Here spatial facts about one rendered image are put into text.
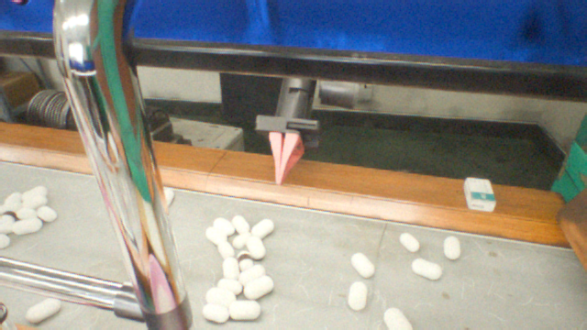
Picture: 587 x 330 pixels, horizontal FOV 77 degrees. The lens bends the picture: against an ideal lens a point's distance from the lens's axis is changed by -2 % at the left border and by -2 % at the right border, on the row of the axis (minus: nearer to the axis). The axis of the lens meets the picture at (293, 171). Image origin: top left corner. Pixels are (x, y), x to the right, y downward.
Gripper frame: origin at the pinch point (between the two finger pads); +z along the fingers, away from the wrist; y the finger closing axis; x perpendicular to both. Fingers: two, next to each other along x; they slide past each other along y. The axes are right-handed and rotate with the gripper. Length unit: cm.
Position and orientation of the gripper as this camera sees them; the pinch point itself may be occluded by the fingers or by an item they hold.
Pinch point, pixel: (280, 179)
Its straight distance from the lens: 58.8
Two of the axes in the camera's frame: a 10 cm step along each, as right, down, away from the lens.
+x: 1.6, 3.0, 9.4
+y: 9.7, 1.3, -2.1
